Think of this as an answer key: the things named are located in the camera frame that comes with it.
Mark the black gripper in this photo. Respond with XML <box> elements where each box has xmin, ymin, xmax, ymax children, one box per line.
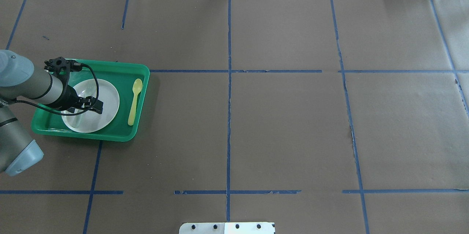
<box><xmin>53</xmin><ymin>85</ymin><xmax>103</xmax><ymax>114</ymax></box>

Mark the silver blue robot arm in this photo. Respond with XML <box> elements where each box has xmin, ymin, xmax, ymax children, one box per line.
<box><xmin>0</xmin><ymin>50</ymin><xmax>103</xmax><ymax>176</ymax></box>

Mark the white round plate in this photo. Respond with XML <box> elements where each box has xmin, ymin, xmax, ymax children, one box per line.
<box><xmin>62</xmin><ymin>79</ymin><xmax>119</xmax><ymax>133</ymax></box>

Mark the green plastic tray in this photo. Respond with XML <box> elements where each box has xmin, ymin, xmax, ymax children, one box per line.
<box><xmin>31</xmin><ymin>59</ymin><xmax>150</xmax><ymax>142</ymax></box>

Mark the yellow plastic spoon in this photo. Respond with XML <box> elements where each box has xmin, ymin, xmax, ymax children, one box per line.
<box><xmin>128</xmin><ymin>78</ymin><xmax>143</xmax><ymax>126</ymax></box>

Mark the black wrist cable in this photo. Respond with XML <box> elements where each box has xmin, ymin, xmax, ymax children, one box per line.
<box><xmin>11</xmin><ymin>64</ymin><xmax>99</xmax><ymax>116</ymax></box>

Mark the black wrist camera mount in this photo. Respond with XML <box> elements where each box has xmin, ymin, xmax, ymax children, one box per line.
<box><xmin>44</xmin><ymin>57</ymin><xmax>84</xmax><ymax>82</ymax></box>

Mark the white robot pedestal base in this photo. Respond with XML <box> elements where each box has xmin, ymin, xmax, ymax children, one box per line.
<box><xmin>179</xmin><ymin>221</ymin><xmax>276</xmax><ymax>234</ymax></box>

